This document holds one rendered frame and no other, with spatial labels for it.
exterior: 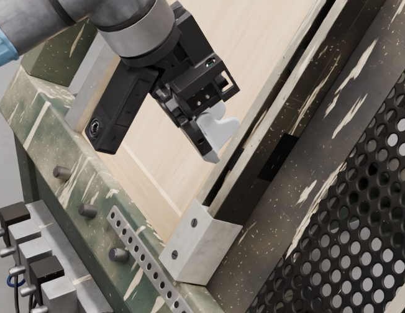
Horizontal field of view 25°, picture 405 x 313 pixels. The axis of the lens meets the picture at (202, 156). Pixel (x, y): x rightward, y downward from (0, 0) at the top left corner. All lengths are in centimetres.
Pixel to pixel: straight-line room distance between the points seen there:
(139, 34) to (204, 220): 60
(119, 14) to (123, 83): 11
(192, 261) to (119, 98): 55
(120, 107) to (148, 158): 72
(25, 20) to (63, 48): 117
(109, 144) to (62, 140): 88
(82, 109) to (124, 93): 89
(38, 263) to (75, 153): 23
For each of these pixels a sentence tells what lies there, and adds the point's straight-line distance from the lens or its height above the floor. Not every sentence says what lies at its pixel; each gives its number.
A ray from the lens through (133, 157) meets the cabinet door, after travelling 171.
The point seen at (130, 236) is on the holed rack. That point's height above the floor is 89.
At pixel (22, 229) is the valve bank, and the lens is 185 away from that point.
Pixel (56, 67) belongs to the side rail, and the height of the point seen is 91.
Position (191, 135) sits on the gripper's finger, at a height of 139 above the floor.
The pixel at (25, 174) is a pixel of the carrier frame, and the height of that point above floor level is 65.
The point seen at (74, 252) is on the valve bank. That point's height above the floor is 74.
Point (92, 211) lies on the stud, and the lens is 171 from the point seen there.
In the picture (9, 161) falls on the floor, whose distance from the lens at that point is 332.
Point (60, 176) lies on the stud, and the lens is 180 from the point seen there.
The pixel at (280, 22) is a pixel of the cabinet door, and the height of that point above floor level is 124.
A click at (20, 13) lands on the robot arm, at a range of 88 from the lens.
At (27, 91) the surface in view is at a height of 89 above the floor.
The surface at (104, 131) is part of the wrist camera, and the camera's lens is 98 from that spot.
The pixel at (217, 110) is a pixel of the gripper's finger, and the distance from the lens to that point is 107.
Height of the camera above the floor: 197
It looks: 37 degrees down
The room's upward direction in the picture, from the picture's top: straight up
